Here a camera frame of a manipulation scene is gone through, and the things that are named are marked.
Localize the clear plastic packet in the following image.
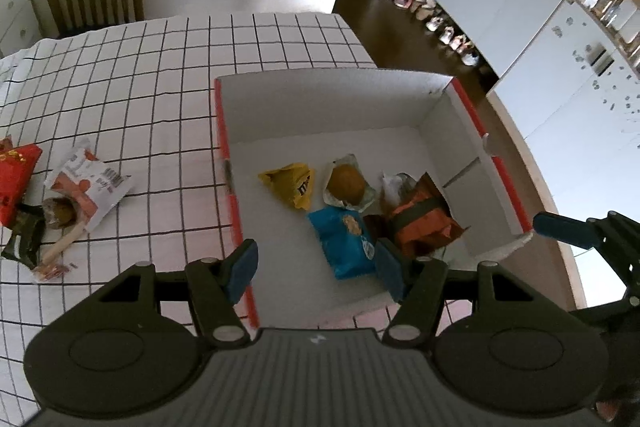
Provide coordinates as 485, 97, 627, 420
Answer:
381, 172, 417, 204

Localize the group of glass bottles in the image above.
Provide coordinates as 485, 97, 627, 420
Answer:
575, 0, 640, 42

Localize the red gold-print snack bag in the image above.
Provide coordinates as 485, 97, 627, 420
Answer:
0, 136, 44, 229

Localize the yellow candy packet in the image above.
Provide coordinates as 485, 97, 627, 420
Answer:
257, 163, 317, 210

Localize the red cardboard box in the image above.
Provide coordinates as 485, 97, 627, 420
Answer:
214, 68, 535, 328

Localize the beige sausage stick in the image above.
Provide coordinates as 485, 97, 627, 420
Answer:
31, 216, 83, 284

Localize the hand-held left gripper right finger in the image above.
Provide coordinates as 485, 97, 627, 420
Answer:
374, 238, 545, 349

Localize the white sideboard with wooden top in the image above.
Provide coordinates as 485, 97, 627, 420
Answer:
0, 0, 42, 58

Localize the white and red snack packet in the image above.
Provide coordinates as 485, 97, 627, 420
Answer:
44, 138, 135, 234

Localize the row of shoes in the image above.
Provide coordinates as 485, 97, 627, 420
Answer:
377, 0, 483, 68

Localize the round brown cookie packet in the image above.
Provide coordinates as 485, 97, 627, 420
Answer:
41, 198, 77, 229

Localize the brown orange chip bag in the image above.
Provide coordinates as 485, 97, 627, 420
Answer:
364, 172, 469, 260

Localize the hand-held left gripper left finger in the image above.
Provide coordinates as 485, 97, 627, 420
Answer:
92, 238, 261, 349

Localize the blue snack packet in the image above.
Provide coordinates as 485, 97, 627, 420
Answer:
306, 206, 379, 281

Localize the round pastry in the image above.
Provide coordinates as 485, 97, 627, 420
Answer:
320, 153, 377, 211

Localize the dark green packet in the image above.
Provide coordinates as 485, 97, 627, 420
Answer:
0, 203, 47, 269

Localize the white checkered tablecloth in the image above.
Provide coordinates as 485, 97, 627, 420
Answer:
0, 11, 476, 423

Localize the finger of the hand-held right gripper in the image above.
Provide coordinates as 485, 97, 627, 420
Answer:
531, 210, 640, 288

